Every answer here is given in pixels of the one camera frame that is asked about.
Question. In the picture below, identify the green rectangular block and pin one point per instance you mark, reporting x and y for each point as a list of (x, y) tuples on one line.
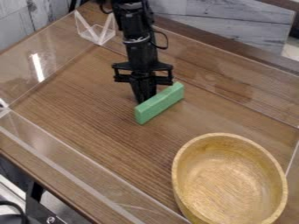
[(159, 103)]

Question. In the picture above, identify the brown wooden bowl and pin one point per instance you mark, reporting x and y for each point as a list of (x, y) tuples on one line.
[(228, 181)]

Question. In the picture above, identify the black table leg bracket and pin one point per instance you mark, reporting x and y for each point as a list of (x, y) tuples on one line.
[(38, 213)]

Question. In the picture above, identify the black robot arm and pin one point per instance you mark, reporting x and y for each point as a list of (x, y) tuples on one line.
[(135, 22)]

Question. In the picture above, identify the clear acrylic tray walls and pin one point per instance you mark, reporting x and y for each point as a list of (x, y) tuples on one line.
[(68, 130)]

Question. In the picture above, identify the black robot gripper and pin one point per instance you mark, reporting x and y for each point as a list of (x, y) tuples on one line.
[(143, 66)]

